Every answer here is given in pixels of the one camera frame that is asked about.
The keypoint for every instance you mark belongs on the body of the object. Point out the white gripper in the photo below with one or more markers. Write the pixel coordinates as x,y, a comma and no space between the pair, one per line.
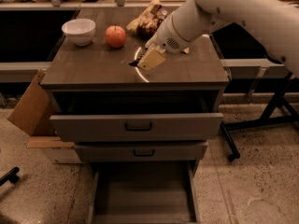
165,36

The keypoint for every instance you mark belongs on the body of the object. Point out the dark chocolate bar wrapper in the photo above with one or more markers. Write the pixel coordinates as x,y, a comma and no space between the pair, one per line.
134,63

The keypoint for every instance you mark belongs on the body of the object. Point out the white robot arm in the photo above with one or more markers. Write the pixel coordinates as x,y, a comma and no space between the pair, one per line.
274,24

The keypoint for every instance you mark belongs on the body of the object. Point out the grey top drawer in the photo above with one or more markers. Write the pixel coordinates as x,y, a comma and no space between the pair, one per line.
133,116

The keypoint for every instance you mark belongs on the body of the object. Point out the grey drawer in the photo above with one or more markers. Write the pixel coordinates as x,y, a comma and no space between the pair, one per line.
139,151
133,116
147,192

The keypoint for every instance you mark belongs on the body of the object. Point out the grey drawer cabinet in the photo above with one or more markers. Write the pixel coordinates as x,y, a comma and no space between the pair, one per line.
97,68

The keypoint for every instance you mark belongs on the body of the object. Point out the grey middle drawer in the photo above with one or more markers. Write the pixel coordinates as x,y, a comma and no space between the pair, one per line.
139,151

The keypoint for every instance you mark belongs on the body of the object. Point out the grey bottom drawer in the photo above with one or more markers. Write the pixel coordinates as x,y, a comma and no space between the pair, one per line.
147,192

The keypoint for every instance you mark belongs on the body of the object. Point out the yellow brown chip bag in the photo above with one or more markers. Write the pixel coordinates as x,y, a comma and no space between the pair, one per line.
147,24

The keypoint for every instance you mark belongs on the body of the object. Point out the red apple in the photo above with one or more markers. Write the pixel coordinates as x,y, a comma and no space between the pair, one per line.
115,36

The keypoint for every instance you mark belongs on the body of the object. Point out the white bowl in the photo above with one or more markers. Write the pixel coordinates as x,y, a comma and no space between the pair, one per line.
79,31

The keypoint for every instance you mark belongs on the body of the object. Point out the brown cardboard box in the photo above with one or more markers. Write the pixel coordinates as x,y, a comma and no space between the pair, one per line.
32,116

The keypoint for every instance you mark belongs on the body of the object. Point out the black table stand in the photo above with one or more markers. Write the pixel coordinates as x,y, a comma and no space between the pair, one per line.
265,119

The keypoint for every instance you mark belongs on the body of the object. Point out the black chair caster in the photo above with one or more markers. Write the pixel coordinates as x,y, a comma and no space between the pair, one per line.
10,176

